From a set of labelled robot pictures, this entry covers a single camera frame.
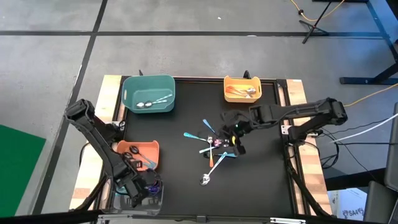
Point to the small black clamp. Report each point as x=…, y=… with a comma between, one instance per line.
x=247, y=74
x=140, y=73

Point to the white mounting bracket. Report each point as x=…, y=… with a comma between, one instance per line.
x=285, y=129

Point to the teal plastic bin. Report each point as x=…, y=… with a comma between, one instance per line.
x=146, y=87

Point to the black frame bar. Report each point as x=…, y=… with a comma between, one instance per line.
x=62, y=216

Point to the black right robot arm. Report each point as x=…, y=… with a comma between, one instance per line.
x=295, y=112

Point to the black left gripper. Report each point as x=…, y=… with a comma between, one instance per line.
x=140, y=186

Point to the clear plastic bin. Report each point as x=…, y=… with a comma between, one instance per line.
x=155, y=205

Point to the black chair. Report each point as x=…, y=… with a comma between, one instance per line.
x=381, y=205

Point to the black desk frame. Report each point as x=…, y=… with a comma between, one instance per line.
x=367, y=80

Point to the green floor mat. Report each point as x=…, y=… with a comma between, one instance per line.
x=18, y=171

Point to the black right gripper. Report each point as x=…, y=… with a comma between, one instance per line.
x=231, y=133

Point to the orange plastic bin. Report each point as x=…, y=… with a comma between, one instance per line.
x=149, y=147

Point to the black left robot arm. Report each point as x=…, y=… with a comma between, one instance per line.
x=99, y=140

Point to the yellow plastic bin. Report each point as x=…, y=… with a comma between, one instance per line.
x=242, y=81

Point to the white cardboard box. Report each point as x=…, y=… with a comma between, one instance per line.
x=348, y=205

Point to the black tripod stand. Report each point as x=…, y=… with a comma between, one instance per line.
x=312, y=26

